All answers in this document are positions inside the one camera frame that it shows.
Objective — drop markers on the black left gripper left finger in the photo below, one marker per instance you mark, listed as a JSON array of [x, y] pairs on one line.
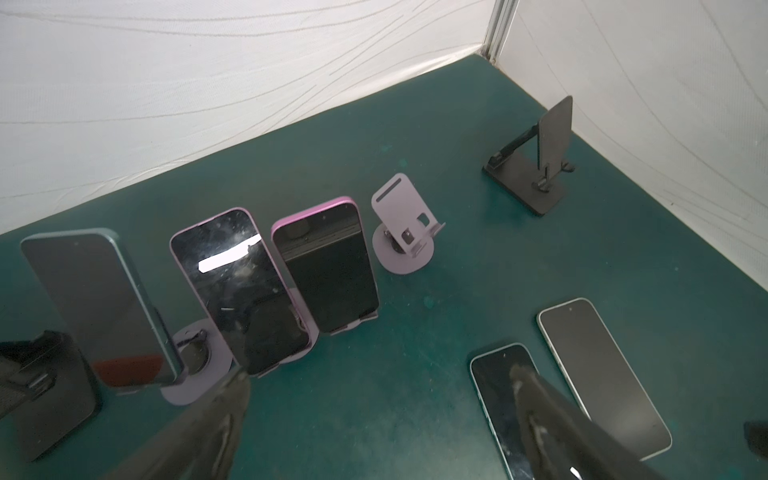
[[201, 443]]

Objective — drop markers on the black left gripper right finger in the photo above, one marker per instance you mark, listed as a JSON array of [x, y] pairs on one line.
[[560, 442]]

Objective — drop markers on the grey round stand base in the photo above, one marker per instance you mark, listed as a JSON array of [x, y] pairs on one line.
[[206, 357]]

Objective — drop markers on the black folding phone stand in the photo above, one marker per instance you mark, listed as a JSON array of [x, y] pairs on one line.
[[48, 390]]

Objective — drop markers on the phone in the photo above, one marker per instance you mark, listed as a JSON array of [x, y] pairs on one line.
[[600, 378], [326, 253], [228, 265], [96, 290], [490, 372]]

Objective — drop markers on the far right grey stand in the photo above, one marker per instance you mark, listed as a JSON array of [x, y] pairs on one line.
[[404, 241]]

